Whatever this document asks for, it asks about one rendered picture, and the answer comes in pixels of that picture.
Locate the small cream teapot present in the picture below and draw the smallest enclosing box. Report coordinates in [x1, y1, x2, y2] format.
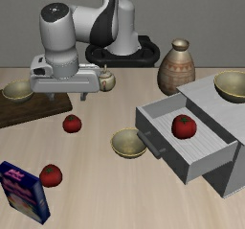
[98, 63, 117, 93]

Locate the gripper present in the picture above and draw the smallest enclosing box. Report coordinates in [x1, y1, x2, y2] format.
[29, 55, 101, 102]

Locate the dark brown cutting board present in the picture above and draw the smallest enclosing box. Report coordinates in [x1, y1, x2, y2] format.
[0, 89, 74, 129]

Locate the blue carton box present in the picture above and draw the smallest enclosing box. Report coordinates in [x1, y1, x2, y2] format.
[0, 160, 52, 225]

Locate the grey cabinet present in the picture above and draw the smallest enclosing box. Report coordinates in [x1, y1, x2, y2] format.
[175, 72, 245, 199]

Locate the brown patterned vase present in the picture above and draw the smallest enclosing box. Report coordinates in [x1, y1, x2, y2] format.
[156, 38, 196, 97]

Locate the beige porcelain bowl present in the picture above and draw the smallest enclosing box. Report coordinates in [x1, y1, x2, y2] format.
[110, 127, 148, 160]
[1, 79, 35, 104]
[212, 70, 245, 104]

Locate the open grey cabinet drawer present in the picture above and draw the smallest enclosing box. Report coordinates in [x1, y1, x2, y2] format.
[134, 91, 239, 186]

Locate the red tomato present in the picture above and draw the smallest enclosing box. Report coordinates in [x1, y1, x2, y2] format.
[170, 113, 198, 141]
[61, 113, 83, 134]
[38, 163, 63, 189]

